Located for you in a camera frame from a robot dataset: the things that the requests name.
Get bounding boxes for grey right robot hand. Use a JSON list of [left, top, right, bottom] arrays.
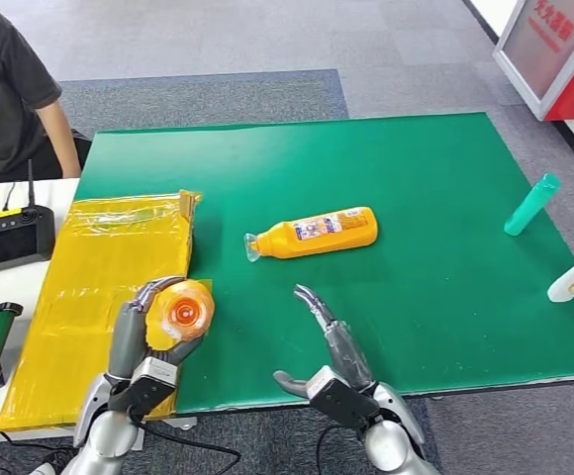
[[273, 283, 375, 401]]

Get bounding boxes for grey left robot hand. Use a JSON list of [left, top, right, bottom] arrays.
[[107, 275, 204, 388]]

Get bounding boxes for orange bottle with label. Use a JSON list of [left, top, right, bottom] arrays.
[[146, 278, 216, 352], [244, 206, 379, 264]]

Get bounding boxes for teal plastic bottle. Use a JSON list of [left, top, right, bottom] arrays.
[[503, 172, 560, 238]]

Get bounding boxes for yellow film wrapped box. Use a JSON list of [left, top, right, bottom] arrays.
[[0, 190, 213, 434]]

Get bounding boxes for black remote controller with antennas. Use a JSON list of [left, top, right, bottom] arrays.
[[0, 158, 56, 278]]

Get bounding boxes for green table mat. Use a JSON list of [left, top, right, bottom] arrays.
[[74, 112, 574, 416]]

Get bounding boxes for person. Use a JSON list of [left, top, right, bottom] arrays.
[[0, 0, 93, 185]]

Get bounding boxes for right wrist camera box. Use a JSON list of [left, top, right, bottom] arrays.
[[307, 365, 381, 430]]

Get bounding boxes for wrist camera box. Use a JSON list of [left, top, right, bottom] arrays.
[[307, 365, 381, 430], [117, 356, 180, 419]]

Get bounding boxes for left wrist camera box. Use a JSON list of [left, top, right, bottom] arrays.
[[117, 356, 180, 419]]

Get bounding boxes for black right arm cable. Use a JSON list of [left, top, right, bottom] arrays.
[[315, 423, 363, 475]]

